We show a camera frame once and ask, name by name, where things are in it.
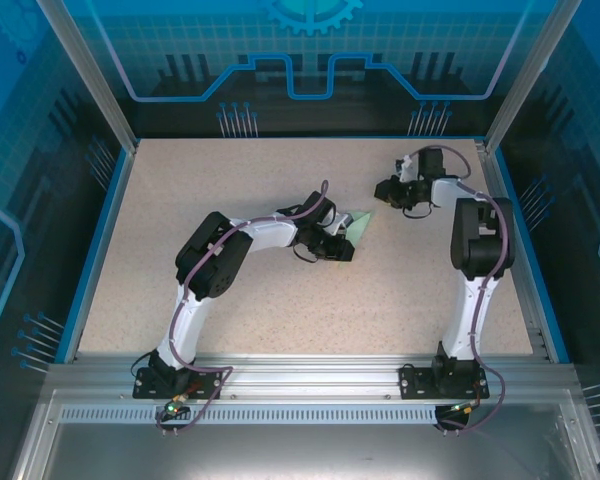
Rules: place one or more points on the light green paper sheet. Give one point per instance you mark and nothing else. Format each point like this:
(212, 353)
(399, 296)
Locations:
(362, 222)

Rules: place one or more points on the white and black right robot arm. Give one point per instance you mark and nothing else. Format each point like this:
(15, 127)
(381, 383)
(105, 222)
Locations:
(482, 240)

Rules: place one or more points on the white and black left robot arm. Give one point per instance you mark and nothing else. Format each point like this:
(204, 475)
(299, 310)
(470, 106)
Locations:
(215, 257)

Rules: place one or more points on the grey metal sheet panel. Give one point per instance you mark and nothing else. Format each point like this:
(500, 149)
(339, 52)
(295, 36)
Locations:
(300, 450)

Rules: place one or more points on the blue table side trim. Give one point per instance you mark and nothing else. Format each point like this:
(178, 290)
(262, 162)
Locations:
(549, 310)
(96, 255)

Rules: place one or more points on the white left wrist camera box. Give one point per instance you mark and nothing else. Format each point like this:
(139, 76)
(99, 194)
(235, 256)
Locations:
(342, 224)

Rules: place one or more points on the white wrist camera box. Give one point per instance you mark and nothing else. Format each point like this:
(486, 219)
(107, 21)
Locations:
(405, 168)
(342, 224)

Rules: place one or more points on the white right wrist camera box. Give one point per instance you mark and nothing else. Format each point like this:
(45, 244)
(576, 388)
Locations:
(405, 168)

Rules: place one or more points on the aluminium frame rail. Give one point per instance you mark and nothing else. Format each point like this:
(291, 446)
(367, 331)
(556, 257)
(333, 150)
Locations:
(305, 372)

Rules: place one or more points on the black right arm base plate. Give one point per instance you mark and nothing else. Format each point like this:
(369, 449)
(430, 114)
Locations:
(415, 382)

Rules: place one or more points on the aluminium corner post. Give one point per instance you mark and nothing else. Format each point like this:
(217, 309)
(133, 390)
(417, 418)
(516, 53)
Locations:
(92, 80)
(527, 80)

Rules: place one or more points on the aluminium side rail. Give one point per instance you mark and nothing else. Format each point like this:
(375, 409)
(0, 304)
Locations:
(530, 310)

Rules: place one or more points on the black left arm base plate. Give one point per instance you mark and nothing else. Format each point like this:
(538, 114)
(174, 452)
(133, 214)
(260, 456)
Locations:
(207, 385)

